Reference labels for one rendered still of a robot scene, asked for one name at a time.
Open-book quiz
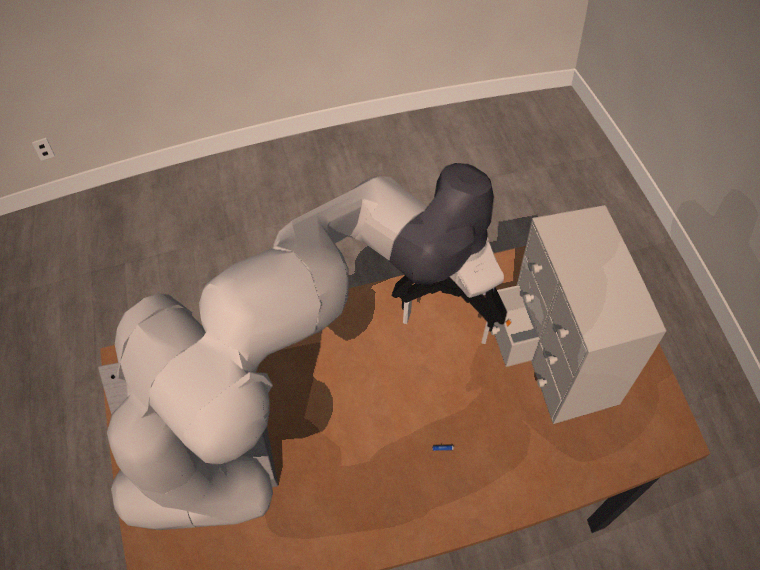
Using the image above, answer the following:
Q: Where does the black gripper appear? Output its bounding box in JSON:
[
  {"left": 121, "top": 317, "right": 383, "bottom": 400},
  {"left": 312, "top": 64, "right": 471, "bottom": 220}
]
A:
[{"left": 392, "top": 275, "right": 507, "bottom": 344}]

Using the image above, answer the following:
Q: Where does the white chest of drawers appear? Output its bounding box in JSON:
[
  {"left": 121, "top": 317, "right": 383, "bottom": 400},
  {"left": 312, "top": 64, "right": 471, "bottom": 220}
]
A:
[{"left": 517, "top": 205, "right": 666, "bottom": 424}]

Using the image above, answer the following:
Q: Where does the grey drawer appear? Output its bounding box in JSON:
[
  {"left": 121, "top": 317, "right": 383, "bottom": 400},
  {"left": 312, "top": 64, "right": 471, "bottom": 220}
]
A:
[
  {"left": 533, "top": 342, "right": 563, "bottom": 419},
  {"left": 491, "top": 285, "right": 540, "bottom": 367},
  {"left": 551, "top": 287, "right": 587, "bottom": 376},
  {"left": 519, "top": 257, "right": 549, "bottom": 337},
  {"left": 542, "top": 317, "right": 574, "bottom": 399},
  {"left": 526, "top": 225, "right": 559, "bottom": 310}
]

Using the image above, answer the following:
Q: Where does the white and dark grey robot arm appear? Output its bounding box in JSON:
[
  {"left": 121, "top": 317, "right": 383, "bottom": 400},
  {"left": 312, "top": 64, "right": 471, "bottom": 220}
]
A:
[{"left": 107, "top": 163, "right": 504, "bottom": 530}]

